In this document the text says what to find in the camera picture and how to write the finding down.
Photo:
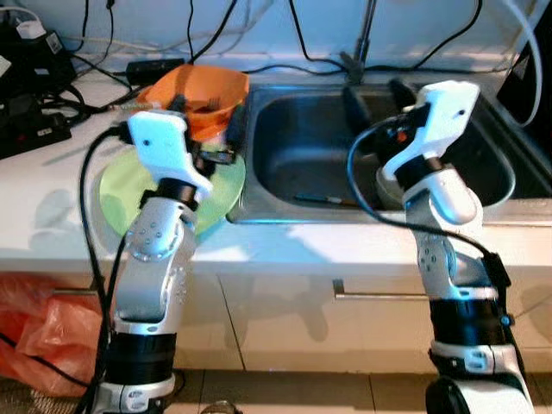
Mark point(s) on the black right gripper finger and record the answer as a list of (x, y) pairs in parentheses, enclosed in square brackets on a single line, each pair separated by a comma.
[(402, 93), (356, 108)]

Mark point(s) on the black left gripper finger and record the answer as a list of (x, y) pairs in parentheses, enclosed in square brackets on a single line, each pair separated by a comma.
[(234, 128), (178, 102)]

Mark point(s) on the orange plastic bowl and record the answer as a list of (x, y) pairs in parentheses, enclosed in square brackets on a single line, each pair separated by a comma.
[(207, 86)]

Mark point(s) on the slim metal fork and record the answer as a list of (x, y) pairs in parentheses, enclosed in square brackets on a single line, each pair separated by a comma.
[(323, 200)]

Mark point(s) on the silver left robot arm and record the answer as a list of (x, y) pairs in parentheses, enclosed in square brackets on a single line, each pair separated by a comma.
[(151, 285)]

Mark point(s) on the metal sink faucet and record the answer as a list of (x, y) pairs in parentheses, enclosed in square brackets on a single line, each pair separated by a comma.
[(352, 69)]

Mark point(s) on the small black power adapter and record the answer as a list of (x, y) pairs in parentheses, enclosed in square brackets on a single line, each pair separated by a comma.
[(155, 69)]

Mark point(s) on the stainless steel sink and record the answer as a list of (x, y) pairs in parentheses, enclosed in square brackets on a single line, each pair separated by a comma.
[(293, 147)]

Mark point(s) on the light green plate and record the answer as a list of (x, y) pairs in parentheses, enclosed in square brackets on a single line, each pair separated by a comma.
[(121, 190)]

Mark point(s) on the black charger box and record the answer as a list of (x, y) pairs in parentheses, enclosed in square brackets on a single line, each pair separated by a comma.
[(34, 69)]

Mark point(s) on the black power strip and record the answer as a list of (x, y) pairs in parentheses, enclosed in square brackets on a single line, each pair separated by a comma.
[(34, 136)]

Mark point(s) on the white plug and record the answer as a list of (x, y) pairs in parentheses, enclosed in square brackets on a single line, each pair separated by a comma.
[(31, 28)]

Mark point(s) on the white sink base cabinet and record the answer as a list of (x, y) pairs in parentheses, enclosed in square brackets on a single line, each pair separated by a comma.
[(285, 336)]

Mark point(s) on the orange plastic bag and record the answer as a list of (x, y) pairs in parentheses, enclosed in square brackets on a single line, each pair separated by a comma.
[(43, 336)]

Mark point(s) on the grey robot foot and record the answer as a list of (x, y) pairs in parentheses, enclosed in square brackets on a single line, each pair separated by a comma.
[(220, 408)]

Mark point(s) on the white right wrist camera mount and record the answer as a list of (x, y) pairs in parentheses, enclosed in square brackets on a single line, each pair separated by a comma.
[(444, 112)]

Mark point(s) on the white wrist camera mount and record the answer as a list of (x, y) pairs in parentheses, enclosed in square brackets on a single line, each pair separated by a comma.
[(164, 142), (444, 112)]

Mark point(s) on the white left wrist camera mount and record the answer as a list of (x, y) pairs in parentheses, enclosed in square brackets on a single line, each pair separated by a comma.
[(164, 142)]

